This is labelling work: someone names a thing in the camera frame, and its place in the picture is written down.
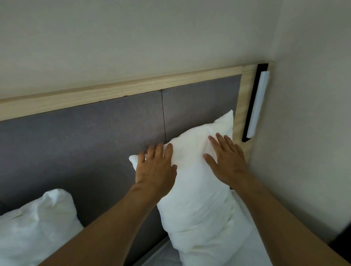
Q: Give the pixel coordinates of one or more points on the person's left hand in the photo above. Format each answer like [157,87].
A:
[155,174]

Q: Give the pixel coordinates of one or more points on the person's right hand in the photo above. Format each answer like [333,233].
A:
[229,164]

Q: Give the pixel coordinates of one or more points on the person's right thumb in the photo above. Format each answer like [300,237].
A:
[210,162]

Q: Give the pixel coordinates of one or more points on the person's left middle finger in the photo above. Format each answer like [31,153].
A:
[159,150]

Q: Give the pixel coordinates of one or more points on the person's right little finger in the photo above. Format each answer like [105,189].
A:
[239,149]

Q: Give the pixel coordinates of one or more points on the person's left thumb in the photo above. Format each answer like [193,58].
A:
[174,172]

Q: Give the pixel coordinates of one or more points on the person's right middle finger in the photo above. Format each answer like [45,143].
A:
[221,141]

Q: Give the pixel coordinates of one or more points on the person's left little finger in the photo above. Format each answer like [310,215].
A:
[141,158]

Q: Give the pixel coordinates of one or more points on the white pillow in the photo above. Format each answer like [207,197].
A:
[34,230]
[197,191]

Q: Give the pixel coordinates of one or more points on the person's left forearm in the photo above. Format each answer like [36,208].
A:
[109,230]

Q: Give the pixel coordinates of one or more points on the person's right forearm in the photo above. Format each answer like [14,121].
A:
[277,227]

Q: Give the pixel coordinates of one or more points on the grey padded wooden headboard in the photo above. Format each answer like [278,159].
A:
[109,128]

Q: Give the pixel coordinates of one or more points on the white bed sheet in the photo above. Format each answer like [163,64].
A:
[246,246]

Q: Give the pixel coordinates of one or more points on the white wall lamp black mount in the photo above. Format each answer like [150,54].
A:
[257,102]

